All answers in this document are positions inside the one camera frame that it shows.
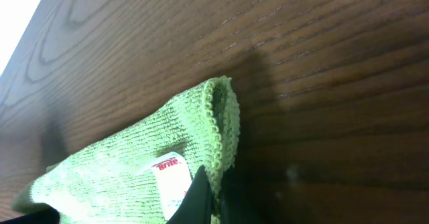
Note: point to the light green microfiber cloth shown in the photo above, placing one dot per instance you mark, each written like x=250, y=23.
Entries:
x=107, y=182

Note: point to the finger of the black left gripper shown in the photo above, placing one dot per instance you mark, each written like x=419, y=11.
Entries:
x=48, y=216

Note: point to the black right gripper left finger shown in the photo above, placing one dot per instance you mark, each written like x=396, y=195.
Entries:
x=196, y=207

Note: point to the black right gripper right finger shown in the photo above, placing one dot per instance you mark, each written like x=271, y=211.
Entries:
x=234, y=207

